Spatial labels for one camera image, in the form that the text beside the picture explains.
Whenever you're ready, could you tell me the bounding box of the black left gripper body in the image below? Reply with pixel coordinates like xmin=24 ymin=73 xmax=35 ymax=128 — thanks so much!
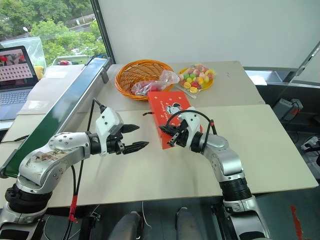
xmin=105 ymin=134 xmax=126 ymax=155

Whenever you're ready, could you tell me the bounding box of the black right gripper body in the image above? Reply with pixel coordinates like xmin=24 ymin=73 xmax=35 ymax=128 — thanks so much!
xmin=174 ymin=119 xmax=193 ymax=149

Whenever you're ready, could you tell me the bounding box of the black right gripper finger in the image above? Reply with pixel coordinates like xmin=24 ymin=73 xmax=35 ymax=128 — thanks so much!
xmin=158 ymin=123 xmax=180 ymax=137
xmin=168 ymin=132 xmax=181 ymax=148

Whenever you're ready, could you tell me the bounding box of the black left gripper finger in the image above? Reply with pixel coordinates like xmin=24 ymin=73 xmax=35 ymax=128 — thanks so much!
xmin=123 ymin=140 xmax=150 ymax=154
xmin=122 ymin=123 xmax=141 ymax=135

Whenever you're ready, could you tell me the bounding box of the orange cardboard box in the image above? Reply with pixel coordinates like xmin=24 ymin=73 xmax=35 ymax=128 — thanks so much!
xmin=147 ymin=90 xmax=204 ymax=150

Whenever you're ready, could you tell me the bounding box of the green conveyor belt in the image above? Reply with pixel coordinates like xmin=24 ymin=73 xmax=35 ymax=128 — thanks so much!
xmin=0 ymin=56 xmax=111 ymax=179

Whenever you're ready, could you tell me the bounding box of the clear bag with red items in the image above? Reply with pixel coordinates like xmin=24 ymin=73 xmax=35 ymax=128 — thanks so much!
xmin=130 ymin=69 xmax=181 ymax=97

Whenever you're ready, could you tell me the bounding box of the orange wicker basket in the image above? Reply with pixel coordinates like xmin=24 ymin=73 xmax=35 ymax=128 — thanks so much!
xmin=114 ymin=59 xmax=176 ymax=102

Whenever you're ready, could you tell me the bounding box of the yellow plate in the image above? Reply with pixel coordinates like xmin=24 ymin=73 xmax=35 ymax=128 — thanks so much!
xmin=177 ymin=67 xmax=216 ymax=91

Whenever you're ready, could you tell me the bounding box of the dark rounded shape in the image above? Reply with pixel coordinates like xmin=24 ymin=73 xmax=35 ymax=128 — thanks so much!
xmin=113 ymin=210 xmax=145 ymax=240

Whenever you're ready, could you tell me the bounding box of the pale crate with red item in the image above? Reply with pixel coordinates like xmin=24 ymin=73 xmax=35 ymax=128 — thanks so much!
xmin=50 ymin=54 xmax=94 ymax=67

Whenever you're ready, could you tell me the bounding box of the flat brown cardboard sheet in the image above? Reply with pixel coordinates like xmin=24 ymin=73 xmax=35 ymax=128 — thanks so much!
xmin=16 ymin=64 xmax=86 ymax=116

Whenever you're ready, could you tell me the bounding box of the grey tray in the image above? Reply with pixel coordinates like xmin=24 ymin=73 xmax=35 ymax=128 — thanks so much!
xmin=243 ymin=69 xmax=291 ymax=86

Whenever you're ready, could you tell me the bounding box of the grey power adapter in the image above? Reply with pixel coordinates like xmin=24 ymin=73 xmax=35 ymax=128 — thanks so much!
xmin=271 ymin=97 xmax=305 ymax=121

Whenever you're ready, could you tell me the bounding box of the grey laptop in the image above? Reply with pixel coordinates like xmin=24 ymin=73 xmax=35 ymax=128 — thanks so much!
xmin=0 ymin=45 xmax=40 ymax=122

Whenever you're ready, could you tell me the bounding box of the clear plastic bag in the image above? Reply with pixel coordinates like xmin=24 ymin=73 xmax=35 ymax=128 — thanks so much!
xmin=0 ymin=35 xmax=48 ymax=76

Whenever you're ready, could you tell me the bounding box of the grey white device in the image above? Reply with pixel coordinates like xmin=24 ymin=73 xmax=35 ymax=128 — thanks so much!
xmin=300 ymin=135 xmax=320 ymax=151

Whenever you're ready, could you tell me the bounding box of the red floor tape strip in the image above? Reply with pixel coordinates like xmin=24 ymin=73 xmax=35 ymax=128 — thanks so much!
xmin=289 ymin=205 xmax=305 ymax=236

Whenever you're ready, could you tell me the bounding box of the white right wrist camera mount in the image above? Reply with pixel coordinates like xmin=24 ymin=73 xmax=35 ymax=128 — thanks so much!
xmin=178 ymin=105 xmax=204 ymax=147

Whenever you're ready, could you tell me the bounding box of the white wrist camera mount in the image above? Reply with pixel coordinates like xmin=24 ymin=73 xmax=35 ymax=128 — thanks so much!
xmin=178 ymin=105 xmax=204 ymax=147
xmin=94 ymin=106 xmax=125 ymax=157

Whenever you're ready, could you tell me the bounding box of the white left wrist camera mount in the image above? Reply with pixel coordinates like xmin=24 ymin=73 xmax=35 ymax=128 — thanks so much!
xmin=94 ymin=106 xmax=125 ymax=157

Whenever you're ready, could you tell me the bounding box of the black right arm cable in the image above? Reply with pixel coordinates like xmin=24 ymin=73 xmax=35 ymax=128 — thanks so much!
xmin=165 ymin=109 xmax=216 ymax=152

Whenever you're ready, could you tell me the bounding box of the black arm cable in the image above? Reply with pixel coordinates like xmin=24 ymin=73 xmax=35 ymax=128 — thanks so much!
xmin=165 ymin=109 xmax=216 ymax=152
xmin=65 ymin=97 xmax=109 ymax=240

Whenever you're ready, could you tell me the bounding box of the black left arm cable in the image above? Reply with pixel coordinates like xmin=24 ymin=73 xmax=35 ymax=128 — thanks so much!
xmin=65 ymin=97 xmax=109 ymax=240

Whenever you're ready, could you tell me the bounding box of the thin white cable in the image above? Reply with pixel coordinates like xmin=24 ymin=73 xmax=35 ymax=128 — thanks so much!
xmin=141 ymin=199 xmax=152 ymax=229

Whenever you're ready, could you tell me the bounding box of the red tape on cable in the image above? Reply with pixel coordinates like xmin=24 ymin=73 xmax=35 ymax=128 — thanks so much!
xmin=69 ymin=194 xmax=79 ymax=224

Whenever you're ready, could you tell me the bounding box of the aluminium frame bar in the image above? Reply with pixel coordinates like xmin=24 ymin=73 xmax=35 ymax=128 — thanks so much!
xmin=286 ymin=39 xmax=320 ymax=84

